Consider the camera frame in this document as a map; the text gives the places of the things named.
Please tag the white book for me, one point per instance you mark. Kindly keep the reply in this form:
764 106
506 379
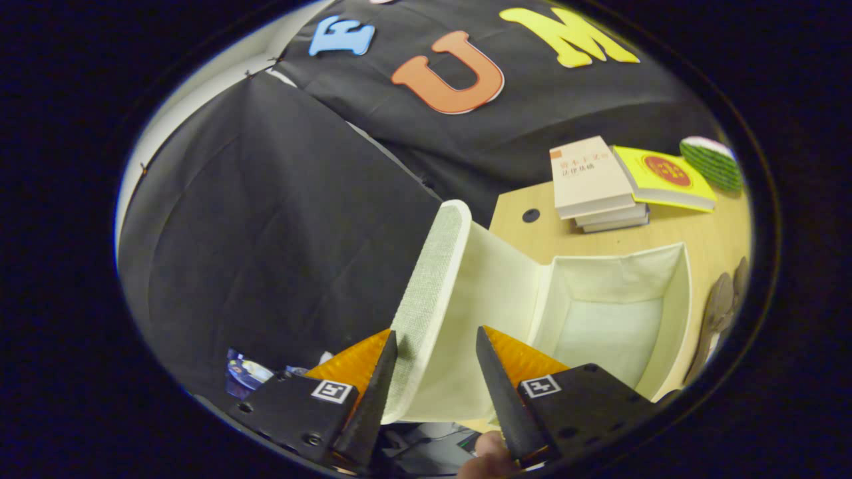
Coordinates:
616 215

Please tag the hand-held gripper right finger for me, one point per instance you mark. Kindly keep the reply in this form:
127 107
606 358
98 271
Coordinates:
512 406

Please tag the cream fabric storage box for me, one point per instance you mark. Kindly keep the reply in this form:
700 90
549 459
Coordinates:
492 293

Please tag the green striped watermelon plush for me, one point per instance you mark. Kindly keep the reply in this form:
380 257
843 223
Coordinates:
715 163

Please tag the brown felt shoe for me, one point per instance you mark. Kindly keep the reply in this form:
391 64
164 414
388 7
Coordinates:
715 313
741 283

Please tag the beige book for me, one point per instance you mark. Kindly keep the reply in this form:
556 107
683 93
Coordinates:
589 176

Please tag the yellow book with red circle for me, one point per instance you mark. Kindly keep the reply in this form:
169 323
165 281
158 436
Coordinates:
665 174

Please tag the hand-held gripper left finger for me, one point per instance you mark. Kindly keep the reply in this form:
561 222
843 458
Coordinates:
376 399

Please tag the blue and white packaging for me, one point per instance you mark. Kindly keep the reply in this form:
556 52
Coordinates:
249 372

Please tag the black backdrop cloth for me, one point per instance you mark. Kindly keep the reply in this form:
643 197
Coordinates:
266 233

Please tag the grey book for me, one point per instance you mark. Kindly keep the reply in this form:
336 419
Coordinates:
619 225

